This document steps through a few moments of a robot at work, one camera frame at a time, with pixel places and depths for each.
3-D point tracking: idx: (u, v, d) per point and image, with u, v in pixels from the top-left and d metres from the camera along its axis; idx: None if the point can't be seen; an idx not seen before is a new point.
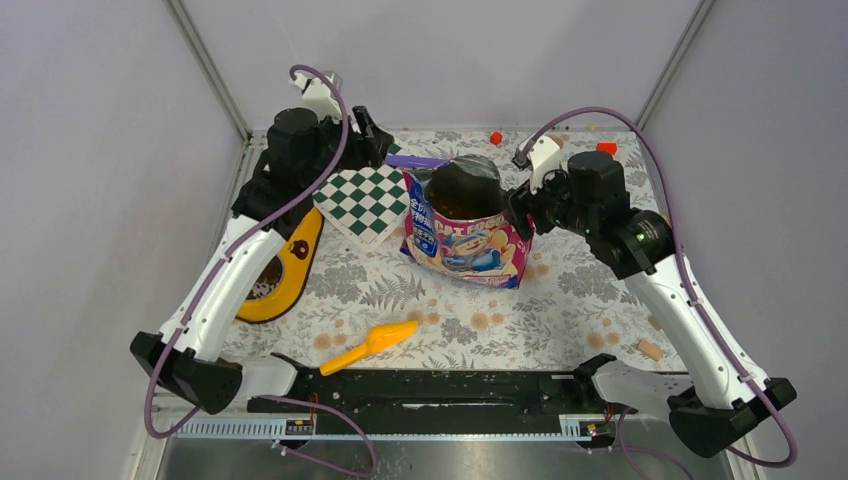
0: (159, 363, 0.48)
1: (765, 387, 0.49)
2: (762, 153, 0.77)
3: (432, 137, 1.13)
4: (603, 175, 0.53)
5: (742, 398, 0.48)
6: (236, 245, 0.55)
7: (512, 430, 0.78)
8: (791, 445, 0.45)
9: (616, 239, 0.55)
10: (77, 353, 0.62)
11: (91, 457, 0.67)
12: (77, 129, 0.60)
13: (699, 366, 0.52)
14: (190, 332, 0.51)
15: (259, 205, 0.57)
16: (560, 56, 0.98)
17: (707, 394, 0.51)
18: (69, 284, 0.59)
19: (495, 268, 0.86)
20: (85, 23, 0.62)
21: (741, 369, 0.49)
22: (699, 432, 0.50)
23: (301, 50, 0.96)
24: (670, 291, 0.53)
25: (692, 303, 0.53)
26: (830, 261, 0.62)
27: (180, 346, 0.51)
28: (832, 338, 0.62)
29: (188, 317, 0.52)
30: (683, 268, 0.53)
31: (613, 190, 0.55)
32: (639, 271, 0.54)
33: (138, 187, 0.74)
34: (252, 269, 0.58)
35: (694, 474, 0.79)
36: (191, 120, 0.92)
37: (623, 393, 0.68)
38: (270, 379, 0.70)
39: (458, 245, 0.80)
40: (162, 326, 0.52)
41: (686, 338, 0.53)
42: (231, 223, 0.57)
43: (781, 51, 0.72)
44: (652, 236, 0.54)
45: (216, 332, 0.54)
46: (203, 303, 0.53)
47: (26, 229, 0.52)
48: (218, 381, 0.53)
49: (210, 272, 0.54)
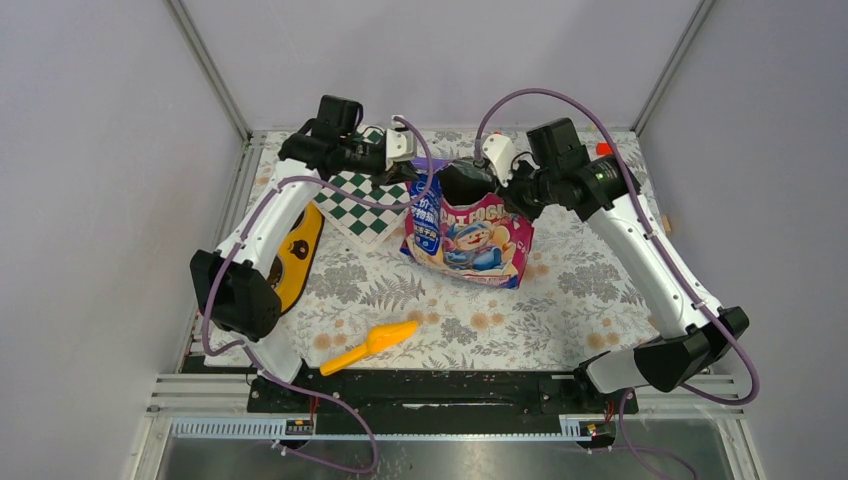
0: (219, 273, 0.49)
1: (718, 314, 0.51)
2: (761, 154, 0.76)
3: (432, 137, 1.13)
4: (554, 127, 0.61)
5: (695, 324, 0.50)
6: (286, 179, 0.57)
7: (513, 430, 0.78)
8: (747, 363, 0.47)
9: (577, 180, 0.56)
10: (78, 356, 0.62)
11: (92, 457, 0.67)
12: (77, 131, 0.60)
13: (656, 296, 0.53)
14: (247, 247, 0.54)
15: (304, 152, 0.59)
16: (560, 56, 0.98)
17: (665, 326, 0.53)
18: (69, 287, 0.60)
19: (497, 267, 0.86)
20: (86, 28, 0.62)
21: (695, 296, 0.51)
22: (660, 363, 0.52)
23: (301, 51, 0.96)
24: (627, 225, 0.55)
25: (648, 237, 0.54)
26: (830, 264, 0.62)
27: (238, 259, 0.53)
28: (831, 340, 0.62)
29: (245, 235, 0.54)
30: (638, 204, 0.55)
31: (567, 142, 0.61)
32: (598, 209, 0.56)
33: (139, 189, 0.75)
34: (301, 201, 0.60)
35: (697, 474, 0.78)
36: (191, 122, 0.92)
37: (612, 378, 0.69)
38: (282, 356, 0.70)
39: (460, 238, 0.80)
40: (220, 244, 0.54)
41: (642, 270, 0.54)
42: (279, 165, 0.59)
43: (778, 52, 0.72)
44: (610, 175, 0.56)
45: (269, 253, 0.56)
46: (259, 223, 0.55)
47: (26, 231, 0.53)
48: (266, 302, 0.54)
49: (264, 199, 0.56)
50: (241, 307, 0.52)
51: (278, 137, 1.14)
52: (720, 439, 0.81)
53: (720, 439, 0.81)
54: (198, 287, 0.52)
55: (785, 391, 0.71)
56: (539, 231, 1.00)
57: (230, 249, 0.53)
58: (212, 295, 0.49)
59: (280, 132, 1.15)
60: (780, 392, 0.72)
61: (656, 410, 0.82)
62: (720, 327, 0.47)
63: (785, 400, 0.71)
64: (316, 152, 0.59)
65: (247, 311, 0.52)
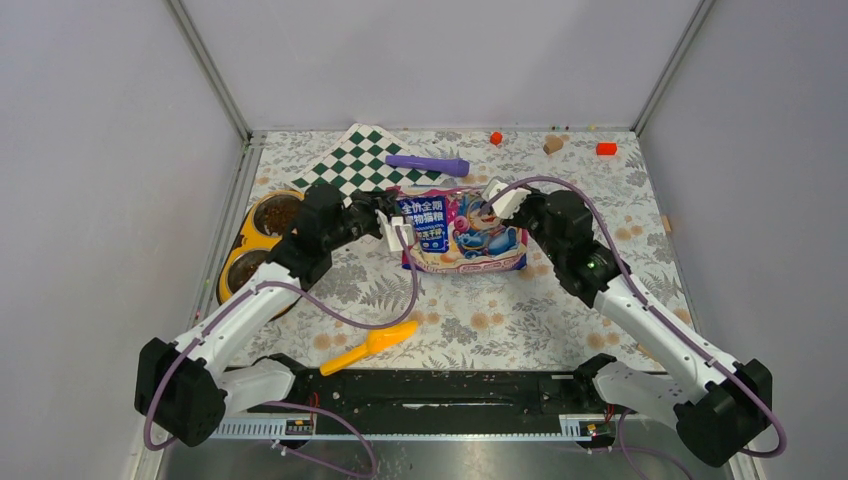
0: (167, 371, 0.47)
1: (735, 370, 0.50)
2: (761, 154, 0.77)
3: (432, 137, 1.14)
4: (574, 219, 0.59)
5: (714, 381, 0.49)
6: (265, 282, 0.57)
7: (514, 430, 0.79)
8: (776, 425, 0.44)
9: (576, 273, 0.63)
10: (77, 352, 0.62)
11: (91, 456, 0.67)
12: (75, 129, 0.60)
13: (670, 361, 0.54)
14: (205, 344, 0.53)
15: (292, 261, 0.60)
16: (559, 57, 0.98)
17: (688, 389, 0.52)
18: (68, 285, 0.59)
19: (512, 248, 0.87)
20: (85, 28, 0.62)
21: (705, 354, 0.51)
22: (704, 438, 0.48)
23: (301, 51, 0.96)
24: (624, 299, 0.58)
25: (647, 307, 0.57)
26: (831, 262, 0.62)
27: (193, 356, 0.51)
28: (831, 339, 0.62)
29: (207, 331, 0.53)
30: (631, 281, 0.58)
31: (583, 232, 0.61)
32: (596, 292, 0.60)
33: (138, 188, 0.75)
34: (276, 303, 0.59)
35: (695, 474, 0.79)
36: (190, 122, 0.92)
37: (626, 394, 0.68)
38: (264, 391, 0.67)
39: (472, 213, 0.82)
40: (179, 336, 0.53)
41: (650, 338, 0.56)
42: (264, 266, 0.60)
43: (778, 54, 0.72)
44: (603, 264, 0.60)
45: (225, 353, 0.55)
46: (226, 321, 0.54)
47: (25, 228, 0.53)
48: (208, 407, 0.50)
49: (237, 297, 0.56)
50: (181, 410, 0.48)
51: (277, 137, 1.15)
52: None
53: None
54: (140, 382, 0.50)
55: (785, 389, 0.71)
56: None
57: (188, 343, 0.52)
58: (157, 394, 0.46)
59: (280, 132, 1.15)
60: (781, 391, 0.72)
61: None
62: (739, 383, 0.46)
63: (786, 398, 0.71)
64: (302, 263, 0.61)
65: (183, 414, 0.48)
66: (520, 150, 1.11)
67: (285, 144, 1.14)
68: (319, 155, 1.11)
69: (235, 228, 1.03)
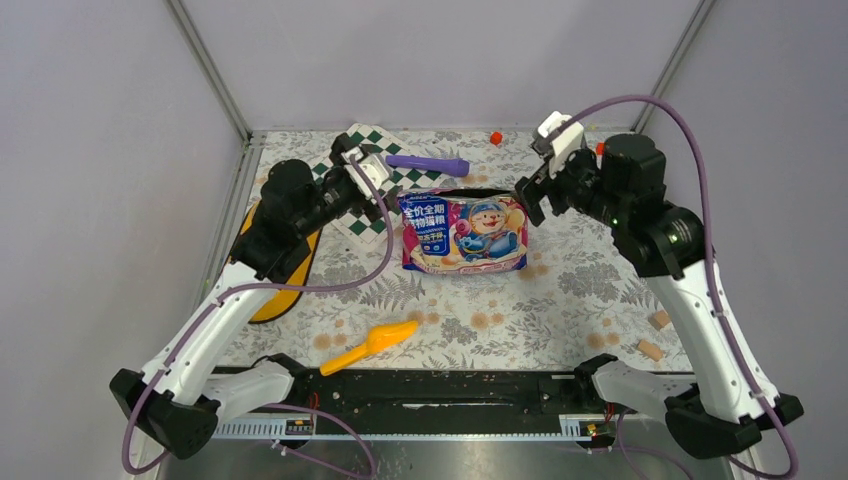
0: (136, 405, 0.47)
1: (773, 404, 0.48)
2: (760, 156, 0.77)
3: (432, 137, 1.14)
4: (643, 165, 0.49)
5: (749, 413, 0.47)
6: (229, 292, 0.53)
7: (513, 430, 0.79)
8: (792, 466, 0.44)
9: (645, 237, 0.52)
10: (79, 354, 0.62)
11: (91, 457, 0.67)
12: (76, 130, 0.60)
13: (711, 374, 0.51)
14: (172, 373, 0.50)
15: (258, 253, 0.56)
16: (559, 56, 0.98)
17: (713, 404, 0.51)
18: (69, 286, 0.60)
19: (512, 251, 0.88)
20: (84, 29, 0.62)
21: (754, 385, 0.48)
22: (698, 433, 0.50)
23: (300, 51, 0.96)
24: (694, 298, 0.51)
25: (715, 314, 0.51)
26: (830, 262, 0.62)
27: (159, 388, 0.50)
28: (832, 341, 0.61)
29: (172, 359, 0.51)
30: (712, 278, 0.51)
31: (650, 183, 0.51)
32: (666, 275, 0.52)
33: (137, 188, 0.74)
34: (245, 310, 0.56)
35: (694, 474, 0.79)
36: (190, 122, 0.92)
37: (622, 395, 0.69)
38: (260, 395, 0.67)
39: (475, 217, 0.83)
40: (146, 364, 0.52)
41: (700, 344, 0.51)
42: (227, 268, 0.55)
43: (778, 55, 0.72)
44: (684, 234, 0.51)
45: (198, 376, 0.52)
46: (188, 346, 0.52)
47: (25, 229, 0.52)
48: (193, 425, 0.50)
49: (200, 315, 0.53)
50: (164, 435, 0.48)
51: (277, 137, 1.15)
52: None
53: None
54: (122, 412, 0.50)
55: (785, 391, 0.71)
56: (539, 231, 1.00)
57: (153, 374, 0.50)
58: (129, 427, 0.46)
59: (280, 132, 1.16)
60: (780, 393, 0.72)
61: None
62: (779, 426, 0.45)
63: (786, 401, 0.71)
64: (271, 255, 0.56)
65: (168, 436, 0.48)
66: (520, 150, 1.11)
67: (285, 143, 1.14)
68: (319, 155, 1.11)
69: (234, 228, 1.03)
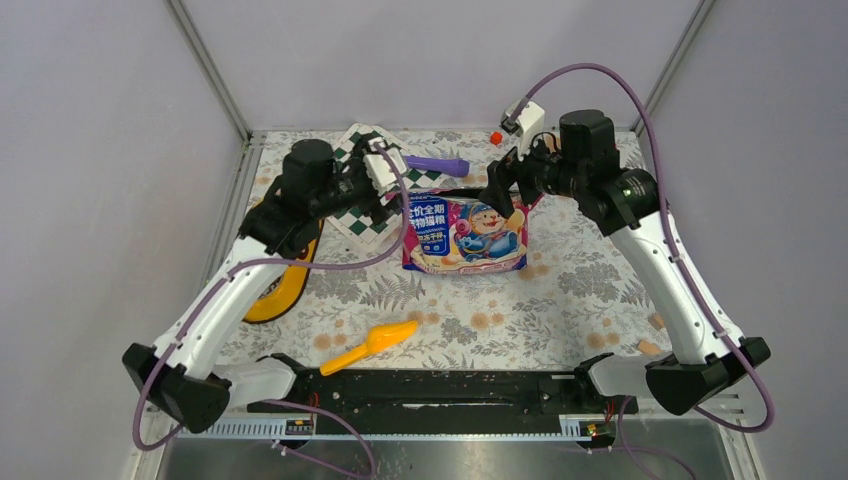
0: (150, 376, 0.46)
1: (740, 345, 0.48)
2: (759, 155, 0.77)
3: (432, 137, 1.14)
4: (594, 130, 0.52)
5: (715, 353, 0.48)
6: (240, 266, 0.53)
7: (513, 430, 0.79)
8: (765, 399, 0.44)
9: (603, 195, 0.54)
10: (78, 354, 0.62)
11: (91, 456, 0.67)
12: (77, 131, 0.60)
13: (676, 320, 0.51)
14: (184, 348, 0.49)
15: (265, 228, 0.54)
16: (559, 56, 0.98)
17: (683, 352, 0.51)
18: (69, 286, 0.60)
19: (512, 252, 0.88)
20: (84, 29, 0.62)
21: (716, 324, 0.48)
22: (674, 384, 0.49)
23: (300, 51, 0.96)
24: (651, 245, 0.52)
25: (673, 259, 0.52)
26: (830, 262, 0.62)
27: (171, 362, 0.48)
28: (832, 340, 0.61)
29: (183, 333, 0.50)
30: (666, 225, 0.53)
31: (603, 147, 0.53)
32: (623, 227, 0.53)
33: (137, 188, 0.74)
34: (255, 288, 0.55)
35: (696, 473, 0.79)
36: (190, 122, 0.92)
37: (615, 382, 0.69)
38: (264, 386, 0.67)
39: (475, 217, 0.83)
40: (156, 340, 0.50)
41: (663, 291, 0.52)
42: (238, 245, 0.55)
43: (778, 55, 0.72)
44: (639, 190, 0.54)
45: (209, 351, 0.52)
46: (200, 320, 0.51)
47: (25, 229, 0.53)
48: (205, 398, 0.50)
49: (212, 290, 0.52)
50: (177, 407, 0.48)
51: (278, 137, 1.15)
52: (720, 437, 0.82)
53: (720, 438, 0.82)
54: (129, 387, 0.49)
55: (785, 391, 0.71)
56: (539, 231, 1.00)
57: (164, 348, 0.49)
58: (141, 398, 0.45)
59: (280, 132, 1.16)
60: (781, 392, 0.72)
61: (656, 409, 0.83)
62: (741, 358, 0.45)
63: (787, 401, 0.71)
64: (281, 230, 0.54)
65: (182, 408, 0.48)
66: None
67: (285, 143, 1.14)
68: None
69: (234, 228, 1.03)
